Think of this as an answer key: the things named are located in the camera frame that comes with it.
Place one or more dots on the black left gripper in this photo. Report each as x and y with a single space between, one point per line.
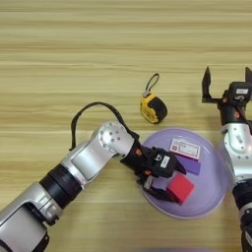
138 159

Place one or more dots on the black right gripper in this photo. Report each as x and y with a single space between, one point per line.
229 114

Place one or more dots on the red cube block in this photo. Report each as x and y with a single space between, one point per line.
182 188

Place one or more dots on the small white card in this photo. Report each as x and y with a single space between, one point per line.
184 148

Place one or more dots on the lilac round plate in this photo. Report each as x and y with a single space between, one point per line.
203 203

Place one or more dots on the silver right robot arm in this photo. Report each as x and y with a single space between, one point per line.
239 147

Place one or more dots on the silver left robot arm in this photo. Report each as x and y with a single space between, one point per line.
92 157

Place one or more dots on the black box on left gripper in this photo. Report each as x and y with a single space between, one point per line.
160 169

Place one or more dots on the purple rectangular block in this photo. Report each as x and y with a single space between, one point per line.
193 166

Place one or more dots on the yellow black tape measure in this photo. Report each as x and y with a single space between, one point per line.
154 110

